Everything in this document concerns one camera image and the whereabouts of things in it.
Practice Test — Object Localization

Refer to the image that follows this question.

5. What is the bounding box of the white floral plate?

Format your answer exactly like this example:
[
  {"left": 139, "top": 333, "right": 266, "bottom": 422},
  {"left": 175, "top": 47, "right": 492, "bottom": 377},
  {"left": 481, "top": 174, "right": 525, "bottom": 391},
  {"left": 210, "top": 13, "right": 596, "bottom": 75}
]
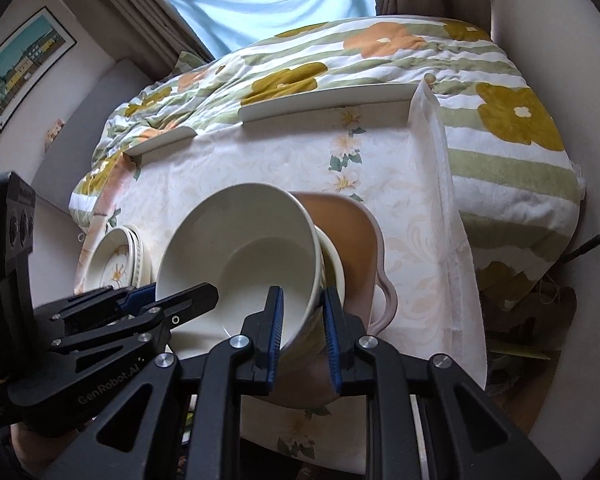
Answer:
[{"left": 87, "top": 227, "right": 131, "bottom": 291}]

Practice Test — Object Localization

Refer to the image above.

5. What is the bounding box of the light blue curtain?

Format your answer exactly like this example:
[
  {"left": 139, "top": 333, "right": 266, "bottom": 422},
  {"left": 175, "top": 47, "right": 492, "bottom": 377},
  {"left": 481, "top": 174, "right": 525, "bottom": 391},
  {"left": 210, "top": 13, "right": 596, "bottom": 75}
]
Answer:
[{"left": 160, "top": 0, "right": 378, "bottom": 61}]

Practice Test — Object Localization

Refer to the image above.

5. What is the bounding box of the floral striped blanket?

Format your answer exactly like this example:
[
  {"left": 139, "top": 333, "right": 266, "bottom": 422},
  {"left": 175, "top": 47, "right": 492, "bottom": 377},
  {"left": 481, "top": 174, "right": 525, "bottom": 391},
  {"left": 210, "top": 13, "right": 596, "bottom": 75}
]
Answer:
[{"left": 69, "top": 16, "right": 583, "bottom": 301}]

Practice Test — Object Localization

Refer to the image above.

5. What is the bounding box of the long white plate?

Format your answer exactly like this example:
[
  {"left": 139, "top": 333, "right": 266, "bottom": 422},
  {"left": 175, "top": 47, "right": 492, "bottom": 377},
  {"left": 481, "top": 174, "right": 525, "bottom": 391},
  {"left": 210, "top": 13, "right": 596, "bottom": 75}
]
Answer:
[{"left": 239, "top": 82, "right": 413, "bottom": 123}]

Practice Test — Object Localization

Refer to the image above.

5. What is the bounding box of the framed wall picture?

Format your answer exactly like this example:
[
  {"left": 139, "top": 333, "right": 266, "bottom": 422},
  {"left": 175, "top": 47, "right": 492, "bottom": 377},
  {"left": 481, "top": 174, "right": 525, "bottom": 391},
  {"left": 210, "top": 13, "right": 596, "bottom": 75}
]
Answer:
[{"left": 0, "top": 6, "right": 77, "bottom": 135}]

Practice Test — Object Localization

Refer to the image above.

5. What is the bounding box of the small figurine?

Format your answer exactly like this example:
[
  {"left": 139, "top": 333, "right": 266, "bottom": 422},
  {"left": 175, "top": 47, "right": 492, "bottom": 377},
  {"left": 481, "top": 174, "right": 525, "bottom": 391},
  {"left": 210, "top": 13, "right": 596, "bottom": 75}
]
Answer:
[{"left": 45, "top": 119, "right": 66, "bottom": 151}]

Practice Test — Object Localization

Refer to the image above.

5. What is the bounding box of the grey headboard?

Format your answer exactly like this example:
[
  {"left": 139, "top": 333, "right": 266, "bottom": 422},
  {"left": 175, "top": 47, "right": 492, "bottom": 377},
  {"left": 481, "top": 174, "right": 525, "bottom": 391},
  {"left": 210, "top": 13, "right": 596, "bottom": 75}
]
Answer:
[{"left": 30, "top": 57, "right": 156, "bottom": 211}]

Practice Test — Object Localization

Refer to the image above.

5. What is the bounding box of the black cable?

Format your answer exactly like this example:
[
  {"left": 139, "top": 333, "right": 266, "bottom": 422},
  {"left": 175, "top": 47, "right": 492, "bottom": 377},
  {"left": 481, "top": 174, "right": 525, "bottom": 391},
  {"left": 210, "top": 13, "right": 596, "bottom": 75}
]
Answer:
[{"left": 560, "top": 222, "right": 600, "bottom": 263}]

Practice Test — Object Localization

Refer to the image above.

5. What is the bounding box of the pink plate with handle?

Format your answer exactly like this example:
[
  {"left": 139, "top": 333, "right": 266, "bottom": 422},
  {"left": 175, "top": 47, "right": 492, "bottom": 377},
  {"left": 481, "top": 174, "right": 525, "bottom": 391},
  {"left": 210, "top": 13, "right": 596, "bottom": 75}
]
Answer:
[{"left": 280, "top": 191, "right": 400, "bottom": 408}]

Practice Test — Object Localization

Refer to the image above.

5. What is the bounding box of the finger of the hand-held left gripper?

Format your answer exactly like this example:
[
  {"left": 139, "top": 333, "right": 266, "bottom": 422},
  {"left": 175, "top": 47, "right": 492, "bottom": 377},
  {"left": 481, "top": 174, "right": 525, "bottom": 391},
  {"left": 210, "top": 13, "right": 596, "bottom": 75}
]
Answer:
[
  {"left": 35, "top": 282, "right": 158, "bottom": 327},
  {"left": 51, "top": 282, "right": 220, "bottom": 357}
]

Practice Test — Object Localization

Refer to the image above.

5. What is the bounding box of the cream printed tablecloth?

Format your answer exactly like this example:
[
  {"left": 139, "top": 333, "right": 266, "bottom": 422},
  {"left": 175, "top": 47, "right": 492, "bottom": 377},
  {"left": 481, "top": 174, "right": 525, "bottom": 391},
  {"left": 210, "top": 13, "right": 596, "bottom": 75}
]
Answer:
[{"left": 75, "top": 82, "right": 488, "bottom": 461}]

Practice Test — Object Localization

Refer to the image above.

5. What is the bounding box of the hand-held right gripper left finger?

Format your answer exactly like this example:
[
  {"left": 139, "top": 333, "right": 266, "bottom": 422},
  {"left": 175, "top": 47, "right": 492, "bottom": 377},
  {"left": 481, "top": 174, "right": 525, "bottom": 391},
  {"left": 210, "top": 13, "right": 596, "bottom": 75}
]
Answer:
[{"left": 45, "top": 285, "right": 286, "bottom": 480}]

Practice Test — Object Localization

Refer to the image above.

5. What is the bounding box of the small white plate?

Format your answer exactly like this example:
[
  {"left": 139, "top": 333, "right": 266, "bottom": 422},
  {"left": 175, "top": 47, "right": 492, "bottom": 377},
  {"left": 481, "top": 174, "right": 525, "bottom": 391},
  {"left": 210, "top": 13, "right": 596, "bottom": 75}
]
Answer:
[{"left": 122, "top": 126, "right": 196, "bottom": 167}]

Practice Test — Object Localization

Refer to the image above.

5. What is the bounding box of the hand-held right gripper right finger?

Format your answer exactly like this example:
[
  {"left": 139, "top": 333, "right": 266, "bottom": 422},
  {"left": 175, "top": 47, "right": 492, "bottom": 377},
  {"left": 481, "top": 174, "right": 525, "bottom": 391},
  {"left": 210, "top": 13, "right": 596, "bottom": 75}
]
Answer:
[{"left": 321, "top": 287, "right": 563, "bottom": 480}]

